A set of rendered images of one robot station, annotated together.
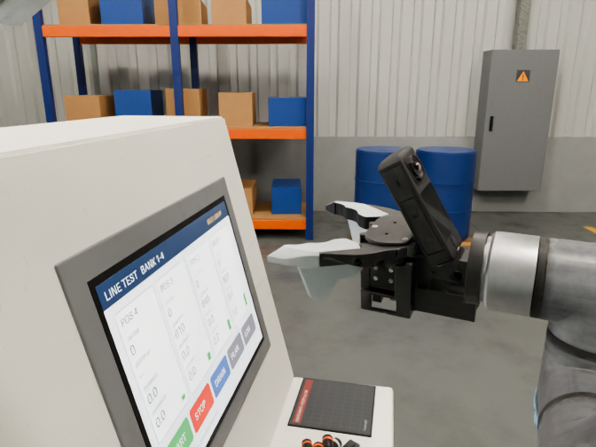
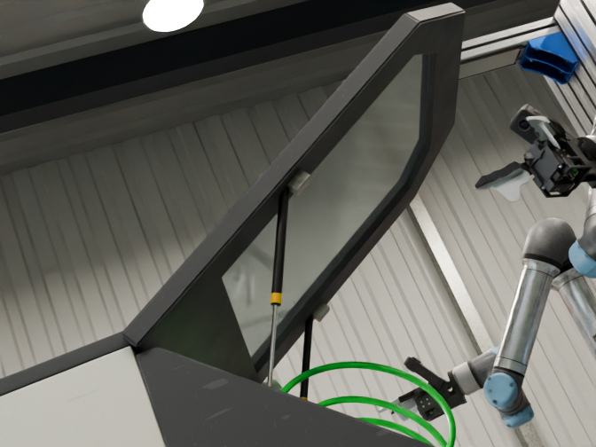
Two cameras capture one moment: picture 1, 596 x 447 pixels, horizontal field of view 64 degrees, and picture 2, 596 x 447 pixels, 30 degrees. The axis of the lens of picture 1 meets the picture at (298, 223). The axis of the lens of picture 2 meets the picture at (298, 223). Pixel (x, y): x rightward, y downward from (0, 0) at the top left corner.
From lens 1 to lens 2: 2.41 m
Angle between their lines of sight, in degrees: 44
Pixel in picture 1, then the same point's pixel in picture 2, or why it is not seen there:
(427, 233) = (431, 377)
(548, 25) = (568, 430)
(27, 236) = not seen: hidden behind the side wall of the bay
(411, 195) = (419, 366)
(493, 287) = (459, 379)
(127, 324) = not seen: outside the picture
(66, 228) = not seen: hidden behind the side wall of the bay
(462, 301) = (457, 396)
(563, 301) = (481, 370)
